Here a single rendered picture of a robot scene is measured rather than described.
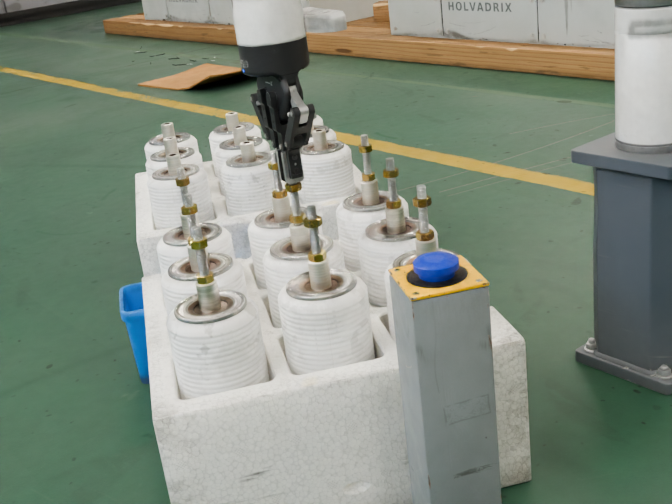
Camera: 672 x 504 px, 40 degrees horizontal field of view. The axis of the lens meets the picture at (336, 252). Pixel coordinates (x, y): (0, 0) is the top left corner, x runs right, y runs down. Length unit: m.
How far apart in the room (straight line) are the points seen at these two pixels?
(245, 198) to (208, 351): 0.56
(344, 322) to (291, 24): 0.31
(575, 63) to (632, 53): 1.89
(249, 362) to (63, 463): 0.38
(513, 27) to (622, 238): 2.14
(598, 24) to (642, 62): 1.92
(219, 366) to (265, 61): 0.32
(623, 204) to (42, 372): 0.89
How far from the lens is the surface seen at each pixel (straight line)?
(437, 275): 0.78
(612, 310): 1.24
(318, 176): 1.46
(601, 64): 2.97
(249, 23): 0.98
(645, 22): 1.13
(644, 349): 1.24
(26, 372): 1.51
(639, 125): 1.16
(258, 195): 1.45
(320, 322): 0.93
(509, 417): 1.02
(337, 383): 0.93
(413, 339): 0.79
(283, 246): 1.08
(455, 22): 3.46
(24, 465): 1.27
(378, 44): 3.68
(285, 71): 0.98
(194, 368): 0.94
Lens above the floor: 0.63
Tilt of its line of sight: 21 degrees down
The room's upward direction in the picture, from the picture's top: 7 degrees counter-clockwise
